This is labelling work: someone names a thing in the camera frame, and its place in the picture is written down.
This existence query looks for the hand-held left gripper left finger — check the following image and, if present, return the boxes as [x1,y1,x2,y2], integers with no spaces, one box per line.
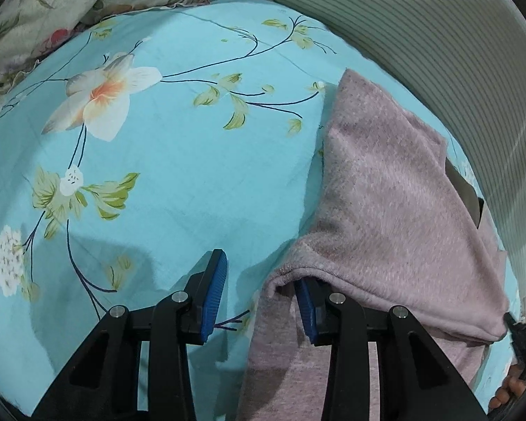
[33,249,229,421]

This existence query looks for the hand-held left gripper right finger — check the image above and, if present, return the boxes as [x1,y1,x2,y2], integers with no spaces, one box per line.
[295,278,487,421]

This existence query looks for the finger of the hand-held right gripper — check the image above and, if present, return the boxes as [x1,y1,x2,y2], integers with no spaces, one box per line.
[445,158,485,229]

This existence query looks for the pink knit cloth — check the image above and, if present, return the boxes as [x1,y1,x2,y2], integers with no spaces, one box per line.
[237,68,511,421]

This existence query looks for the person's right hand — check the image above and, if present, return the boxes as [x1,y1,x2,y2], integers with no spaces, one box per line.
[488,362,526,410]

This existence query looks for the grey-green striped pillow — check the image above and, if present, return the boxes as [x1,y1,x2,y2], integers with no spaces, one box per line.
[210,0,526,312]

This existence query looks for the floral ruffled pillow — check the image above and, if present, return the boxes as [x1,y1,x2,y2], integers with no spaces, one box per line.
[0,0,233,110]

